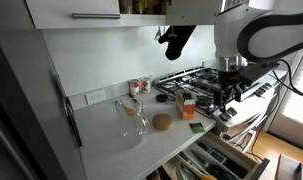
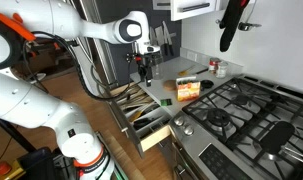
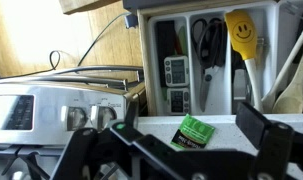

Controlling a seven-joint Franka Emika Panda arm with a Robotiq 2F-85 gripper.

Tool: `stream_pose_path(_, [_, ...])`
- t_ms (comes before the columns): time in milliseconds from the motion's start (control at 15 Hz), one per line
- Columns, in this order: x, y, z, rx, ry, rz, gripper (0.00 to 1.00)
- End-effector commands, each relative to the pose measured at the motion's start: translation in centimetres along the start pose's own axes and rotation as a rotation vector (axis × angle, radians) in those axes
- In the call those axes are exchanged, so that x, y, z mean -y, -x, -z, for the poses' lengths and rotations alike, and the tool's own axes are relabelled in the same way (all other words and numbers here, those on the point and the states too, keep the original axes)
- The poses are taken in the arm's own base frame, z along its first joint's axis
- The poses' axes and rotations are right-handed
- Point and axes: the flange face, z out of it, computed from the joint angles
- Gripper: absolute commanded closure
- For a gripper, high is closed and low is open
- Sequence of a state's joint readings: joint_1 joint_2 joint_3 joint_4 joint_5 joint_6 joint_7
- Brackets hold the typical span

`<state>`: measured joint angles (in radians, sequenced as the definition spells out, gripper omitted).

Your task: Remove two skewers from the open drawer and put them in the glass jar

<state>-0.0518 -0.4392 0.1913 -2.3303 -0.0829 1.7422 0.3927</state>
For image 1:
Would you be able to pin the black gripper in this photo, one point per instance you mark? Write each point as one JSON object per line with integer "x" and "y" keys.
{"x": 229, "y": 81}

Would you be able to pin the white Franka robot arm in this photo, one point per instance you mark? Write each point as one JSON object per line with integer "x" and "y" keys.
{"x": 284, "y": 36}

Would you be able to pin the orange spice jar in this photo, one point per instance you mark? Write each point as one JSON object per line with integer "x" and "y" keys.
{"x": 185, "y": 106}

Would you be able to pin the open wooden drawer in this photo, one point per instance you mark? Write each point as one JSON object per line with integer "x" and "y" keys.
{"x": 254, "y": 166}

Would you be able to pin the small spice jar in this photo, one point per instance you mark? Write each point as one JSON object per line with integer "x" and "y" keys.
{"x": 145, "y": 85}

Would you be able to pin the silver stove knob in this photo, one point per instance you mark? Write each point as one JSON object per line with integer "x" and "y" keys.
{"x": 225, "y": 116}
{"x": 232, "y": 111}

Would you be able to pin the stainless gas stove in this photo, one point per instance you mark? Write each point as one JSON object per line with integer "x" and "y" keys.
{"x": 191, "y": 83}

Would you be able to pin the green packet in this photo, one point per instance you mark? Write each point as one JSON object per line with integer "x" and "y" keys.
{"x": 197, "y": 128}

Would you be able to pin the white cutlery tray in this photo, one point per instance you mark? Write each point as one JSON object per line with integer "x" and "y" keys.
{"x": 197, "y": 153}

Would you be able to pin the small black round lid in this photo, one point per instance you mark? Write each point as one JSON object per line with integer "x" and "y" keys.
{"x": 162, "y": 98}

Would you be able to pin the round cork coaster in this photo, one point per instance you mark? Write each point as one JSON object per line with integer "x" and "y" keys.
{"x": 163, "y": 122}

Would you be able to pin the black oven mitt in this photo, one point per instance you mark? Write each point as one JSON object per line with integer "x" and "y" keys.
{"x": 176, "y": 41}

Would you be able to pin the yellow smiley spatula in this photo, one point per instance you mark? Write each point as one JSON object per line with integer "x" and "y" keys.
{"x": 131, "y": 111}

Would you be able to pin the hanging small metal spoon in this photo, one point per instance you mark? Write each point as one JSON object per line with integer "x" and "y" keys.
{"x": 157, "y": 35}

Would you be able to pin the brown wooden furniture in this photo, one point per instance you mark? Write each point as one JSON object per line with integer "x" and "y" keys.
{"x": 287, "y": 168}

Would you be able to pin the narrow kitchen knife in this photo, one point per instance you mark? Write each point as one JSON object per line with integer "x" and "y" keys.
{"x": 76, "y": 133}

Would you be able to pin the white wall outlet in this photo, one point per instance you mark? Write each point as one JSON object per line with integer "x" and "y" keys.
{"x": 95, "y": 97}

